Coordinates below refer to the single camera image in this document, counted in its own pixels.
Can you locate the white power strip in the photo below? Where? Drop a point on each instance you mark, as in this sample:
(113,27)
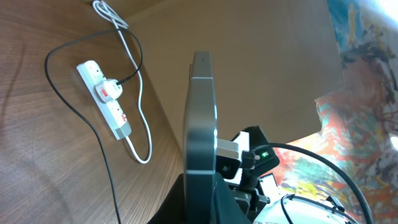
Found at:
(114,115)

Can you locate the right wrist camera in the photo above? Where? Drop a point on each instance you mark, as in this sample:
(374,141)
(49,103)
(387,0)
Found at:
(229,157)

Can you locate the colourful painted floor mat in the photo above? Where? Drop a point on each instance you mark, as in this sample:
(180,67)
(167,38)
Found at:
(359,121)

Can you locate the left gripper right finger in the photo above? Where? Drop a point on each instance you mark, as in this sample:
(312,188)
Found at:
(226,210)

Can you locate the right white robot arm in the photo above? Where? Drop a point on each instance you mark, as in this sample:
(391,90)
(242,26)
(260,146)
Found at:
(274,207)

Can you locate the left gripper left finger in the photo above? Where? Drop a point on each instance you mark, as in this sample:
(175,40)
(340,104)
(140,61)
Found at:
(172,209)

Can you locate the white charger plug adapter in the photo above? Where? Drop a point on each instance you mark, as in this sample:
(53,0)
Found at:
(108,90)

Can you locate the blue Galaxy smartphone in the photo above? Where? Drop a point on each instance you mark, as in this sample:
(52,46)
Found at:
(200,140)

